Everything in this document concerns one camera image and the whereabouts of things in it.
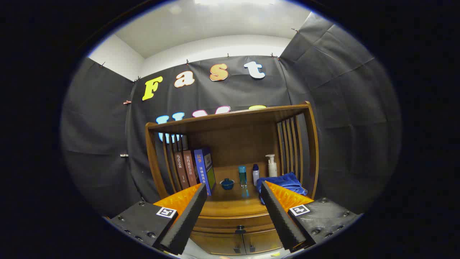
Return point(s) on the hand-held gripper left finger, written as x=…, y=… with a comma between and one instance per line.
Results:
x=187, y=219

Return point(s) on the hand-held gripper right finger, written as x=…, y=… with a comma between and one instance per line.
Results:
x=280, y=219

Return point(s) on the wooden cabinet door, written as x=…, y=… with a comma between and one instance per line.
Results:
x=215, y=244
x=262, y=241

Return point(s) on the wooden countertop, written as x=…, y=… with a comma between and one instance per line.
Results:
x=230, y=205

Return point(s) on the wooden cabinet with slatted hutch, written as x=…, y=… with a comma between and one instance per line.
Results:
x=233, y=144

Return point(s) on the folded blue towel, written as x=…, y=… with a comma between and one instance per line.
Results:
x=287, y=181

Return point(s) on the dark brown book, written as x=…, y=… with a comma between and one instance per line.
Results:
x=180, y=172

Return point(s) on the white bottle with blue cap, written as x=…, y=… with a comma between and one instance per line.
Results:
x=255, y=176

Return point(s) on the white pump bottle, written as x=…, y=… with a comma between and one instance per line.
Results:
x=272, y=169

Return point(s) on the thick blue book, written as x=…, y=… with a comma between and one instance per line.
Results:
x=204, y=169

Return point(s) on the blue lidded teacup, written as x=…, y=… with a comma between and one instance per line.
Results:
x=227, y=184

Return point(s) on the teal glass bottle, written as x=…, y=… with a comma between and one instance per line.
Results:
x=243, y=176

